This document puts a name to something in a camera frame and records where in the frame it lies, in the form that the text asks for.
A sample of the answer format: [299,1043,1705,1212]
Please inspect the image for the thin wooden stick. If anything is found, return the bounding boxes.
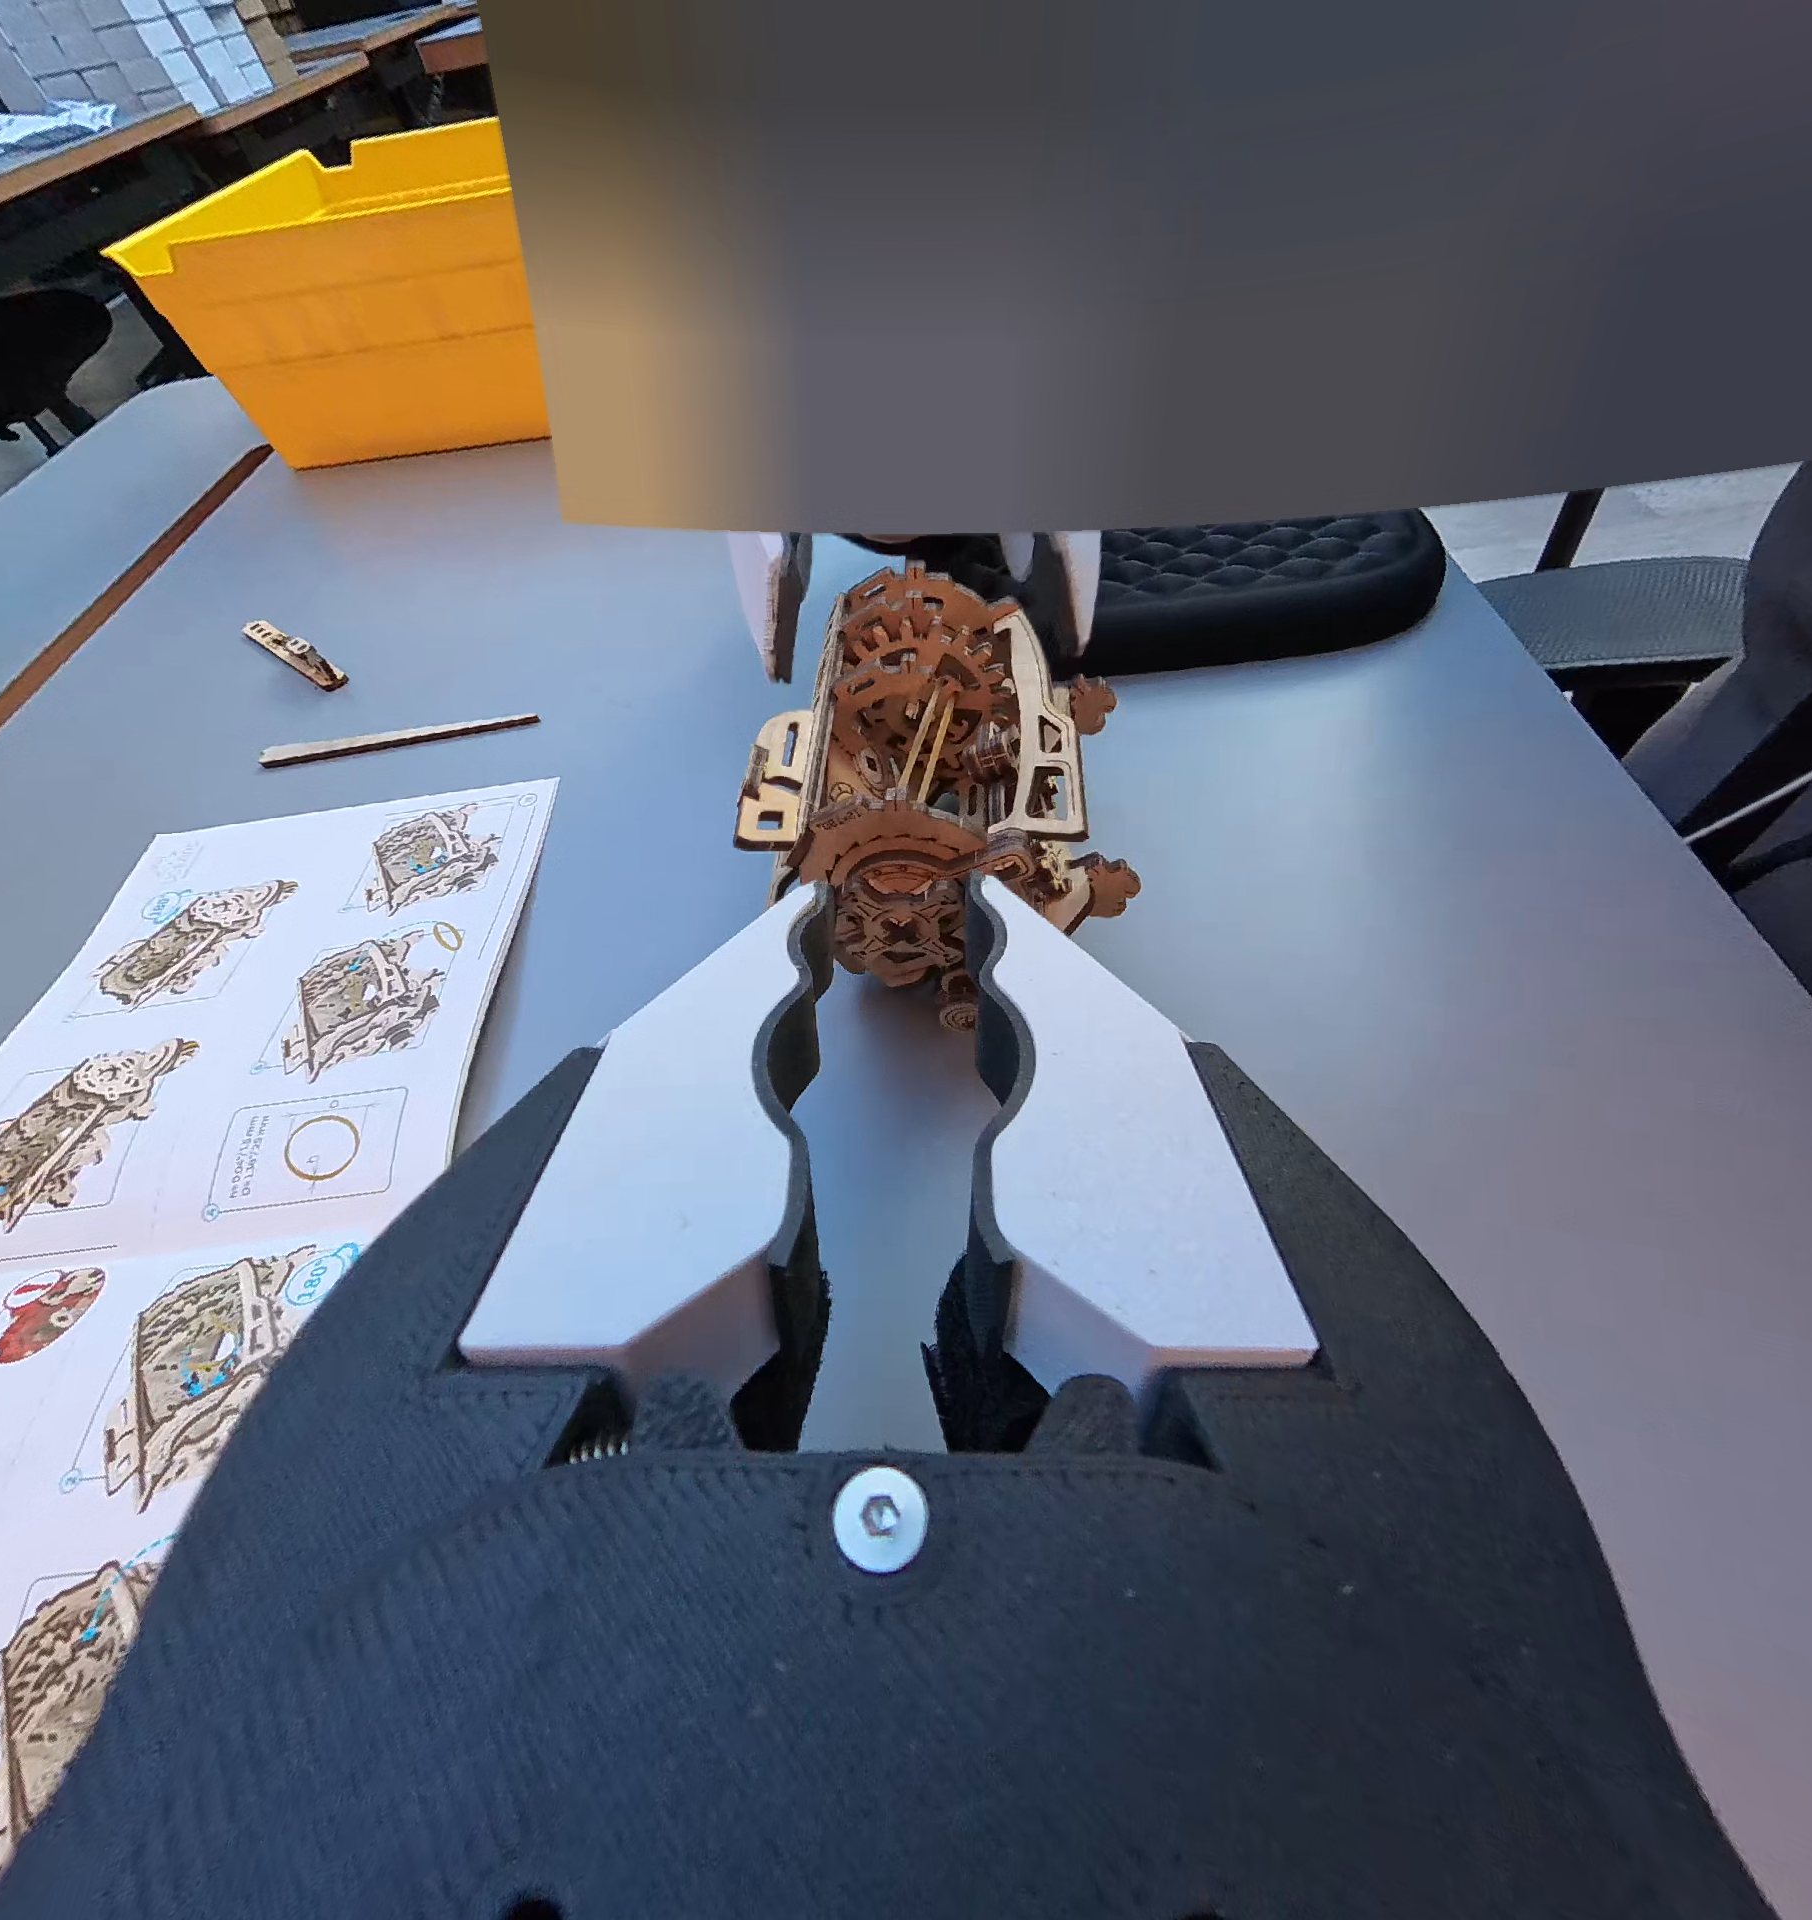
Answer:
[257,710,543,773]

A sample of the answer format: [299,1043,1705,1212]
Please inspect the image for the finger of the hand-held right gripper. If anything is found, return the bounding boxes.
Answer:
[1016,532,1107,662]
[726,532,818,685]

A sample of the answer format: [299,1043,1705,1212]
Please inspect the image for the wooden mechanical model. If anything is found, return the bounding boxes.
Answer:
[732,562,1144,1038]

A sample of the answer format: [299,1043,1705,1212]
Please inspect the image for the small wooden model part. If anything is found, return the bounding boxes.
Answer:
[240,620,346,696]

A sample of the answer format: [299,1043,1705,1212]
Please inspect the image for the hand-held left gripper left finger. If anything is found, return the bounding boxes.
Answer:
[460,881,837,1399]

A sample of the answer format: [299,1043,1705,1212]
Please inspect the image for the person's dark clothing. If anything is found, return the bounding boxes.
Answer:
[1618,457,1812,1058]

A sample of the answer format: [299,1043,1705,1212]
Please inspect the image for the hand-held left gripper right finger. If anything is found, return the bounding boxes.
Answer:
[966,881,1320,1413]

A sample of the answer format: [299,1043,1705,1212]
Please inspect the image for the wood-edged grey desk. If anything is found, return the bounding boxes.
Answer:
[0,54,371,226]

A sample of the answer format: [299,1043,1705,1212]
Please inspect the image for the illustrated instruction booklet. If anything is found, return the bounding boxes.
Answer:
[0,777,562,1905]

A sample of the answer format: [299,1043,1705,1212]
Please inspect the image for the stack of small white boxes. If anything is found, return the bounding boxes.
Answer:
[0,0,274,118]

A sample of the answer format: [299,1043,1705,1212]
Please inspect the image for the clear plastic bags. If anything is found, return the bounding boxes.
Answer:
[0,99,130,170]

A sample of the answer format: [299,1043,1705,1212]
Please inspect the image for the black strap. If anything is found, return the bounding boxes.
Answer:
[1675,705,1812,902]

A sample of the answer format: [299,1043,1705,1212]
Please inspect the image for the yellow plastic bin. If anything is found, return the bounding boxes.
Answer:
[105,118,548,473]

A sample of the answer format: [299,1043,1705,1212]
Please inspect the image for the thin white cable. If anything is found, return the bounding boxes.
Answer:
[1683,736,1812,840]

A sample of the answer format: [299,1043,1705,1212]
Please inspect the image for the black quilted office chair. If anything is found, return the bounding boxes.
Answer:
[1059,511,1450,679]

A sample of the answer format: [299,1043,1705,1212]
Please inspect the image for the dark chair armrest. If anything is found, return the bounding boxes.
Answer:
[1477,492,1756,705]

